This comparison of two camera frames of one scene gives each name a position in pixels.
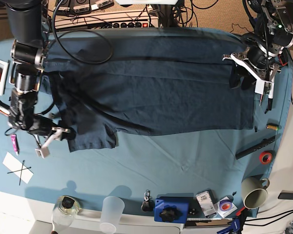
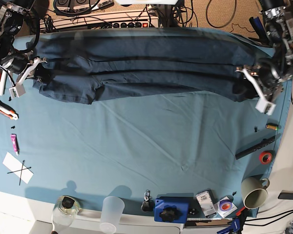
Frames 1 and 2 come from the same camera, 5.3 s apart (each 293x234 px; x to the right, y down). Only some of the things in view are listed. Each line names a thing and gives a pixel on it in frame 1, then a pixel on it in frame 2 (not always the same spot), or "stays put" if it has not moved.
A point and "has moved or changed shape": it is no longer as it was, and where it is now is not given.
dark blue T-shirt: [108, 81] has moved or changed shape
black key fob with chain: [148, 205] stays put
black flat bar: [256, 146] stays put
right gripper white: [261, 87] -> [263, 106]
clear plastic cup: [112, 211] stays put
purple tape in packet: [225, 207] stays put
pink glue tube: [15, 144] stays put
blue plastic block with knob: [171, 210] stays put
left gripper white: [44, 152] -> [19, 89]
